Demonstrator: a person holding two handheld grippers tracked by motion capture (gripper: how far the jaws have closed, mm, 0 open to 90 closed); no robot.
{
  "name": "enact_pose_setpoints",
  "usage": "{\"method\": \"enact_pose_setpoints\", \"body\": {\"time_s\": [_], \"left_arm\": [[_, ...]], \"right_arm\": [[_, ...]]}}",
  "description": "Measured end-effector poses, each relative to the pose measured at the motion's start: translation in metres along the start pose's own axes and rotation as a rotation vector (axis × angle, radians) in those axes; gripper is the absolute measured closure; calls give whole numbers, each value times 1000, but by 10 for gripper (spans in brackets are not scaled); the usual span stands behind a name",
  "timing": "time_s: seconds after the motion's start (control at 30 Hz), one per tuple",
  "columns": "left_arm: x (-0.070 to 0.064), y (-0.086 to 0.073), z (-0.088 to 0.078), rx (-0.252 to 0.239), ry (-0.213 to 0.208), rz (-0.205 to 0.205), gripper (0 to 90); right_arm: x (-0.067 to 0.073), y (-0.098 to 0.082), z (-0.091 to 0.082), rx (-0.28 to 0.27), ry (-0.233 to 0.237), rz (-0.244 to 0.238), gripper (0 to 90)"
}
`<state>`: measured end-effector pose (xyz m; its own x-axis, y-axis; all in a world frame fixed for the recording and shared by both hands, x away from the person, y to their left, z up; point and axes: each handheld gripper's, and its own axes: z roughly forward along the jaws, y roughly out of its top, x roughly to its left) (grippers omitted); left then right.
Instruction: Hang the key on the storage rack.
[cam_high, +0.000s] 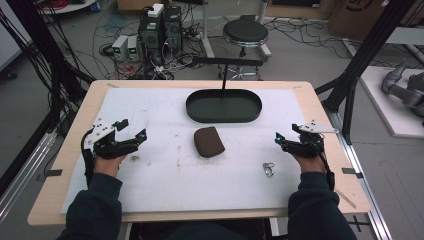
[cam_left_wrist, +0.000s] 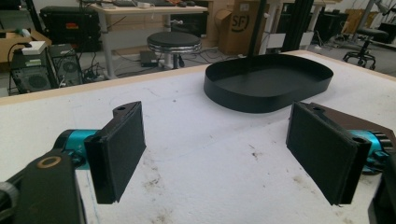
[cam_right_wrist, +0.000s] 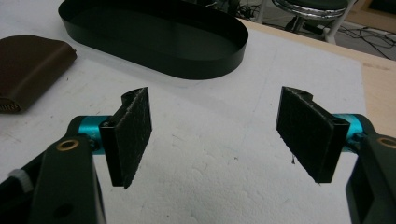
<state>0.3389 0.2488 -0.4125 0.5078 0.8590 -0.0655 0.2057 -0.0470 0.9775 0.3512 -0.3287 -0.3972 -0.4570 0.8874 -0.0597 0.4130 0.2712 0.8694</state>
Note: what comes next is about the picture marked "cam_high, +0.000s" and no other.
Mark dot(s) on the person's right hand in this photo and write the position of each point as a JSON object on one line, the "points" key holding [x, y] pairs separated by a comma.
{"points": [[311, 165]]}

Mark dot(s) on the white floor platform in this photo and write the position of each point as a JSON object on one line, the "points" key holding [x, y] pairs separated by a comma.
{"points": [[383, 110]]}

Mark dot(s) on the black frame post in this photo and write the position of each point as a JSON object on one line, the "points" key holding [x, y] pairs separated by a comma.
{"points": [[363, 60], [43, 50]]}

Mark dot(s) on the black computer tower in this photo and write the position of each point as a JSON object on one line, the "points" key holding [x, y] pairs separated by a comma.
{"points": [[172, 28], [150, 36]]}

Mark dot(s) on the brown pouch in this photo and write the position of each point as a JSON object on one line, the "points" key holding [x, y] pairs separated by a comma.
{"points": [[209, 142]]}

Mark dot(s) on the black tape strip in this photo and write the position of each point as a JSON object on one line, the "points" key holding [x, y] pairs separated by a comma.
{"points": [[53, 173], [351, 171]]}

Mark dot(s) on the silver carabiner clip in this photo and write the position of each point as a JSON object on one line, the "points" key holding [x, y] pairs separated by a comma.
{"points": [[268, 169]]}

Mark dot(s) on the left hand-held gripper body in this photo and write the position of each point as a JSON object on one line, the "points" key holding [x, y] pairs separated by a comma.
{"points": [[100, 131]]}

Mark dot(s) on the black oval tray with stand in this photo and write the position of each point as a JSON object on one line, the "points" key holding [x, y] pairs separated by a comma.
{"points": [[223, 106]]}

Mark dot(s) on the cardboard box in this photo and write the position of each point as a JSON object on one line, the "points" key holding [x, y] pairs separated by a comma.
{"points": [[360, 18]]}

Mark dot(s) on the white power supply unit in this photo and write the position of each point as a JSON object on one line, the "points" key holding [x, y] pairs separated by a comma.
{"points": [[133, 48], [120, 47]]}

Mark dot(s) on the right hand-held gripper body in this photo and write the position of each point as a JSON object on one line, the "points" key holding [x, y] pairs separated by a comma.
{"points": [[308, 145]]}

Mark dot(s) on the black round stool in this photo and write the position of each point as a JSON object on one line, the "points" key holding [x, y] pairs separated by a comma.
{"points": [[245, 32]]}

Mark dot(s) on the white table mat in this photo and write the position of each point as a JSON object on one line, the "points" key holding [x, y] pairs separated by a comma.
{"points": [[166, 180]]}

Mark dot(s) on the person's left hand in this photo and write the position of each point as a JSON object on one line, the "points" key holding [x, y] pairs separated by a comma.
{"points": [[106, 166]]}

